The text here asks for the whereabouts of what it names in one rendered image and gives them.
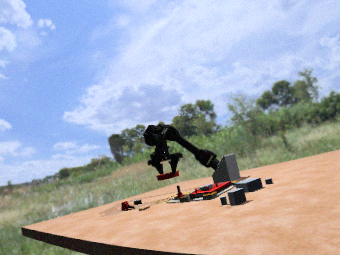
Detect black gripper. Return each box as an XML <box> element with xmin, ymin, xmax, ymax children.
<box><xmin>147</xmin><ymin>144</ymin><xmax>183</xmax><ymax>175</ymax></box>

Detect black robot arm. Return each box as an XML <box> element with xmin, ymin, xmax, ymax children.
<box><xmin>143</xmin><ymin>124</ymin><xmax>220</xmax><ymax>170</ymax></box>

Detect black toy car tyre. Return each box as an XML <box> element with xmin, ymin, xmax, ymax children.
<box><xmin>133</xmin><ymin>199</ymin><xmax>142</xmax><ymax>205</ymax></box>

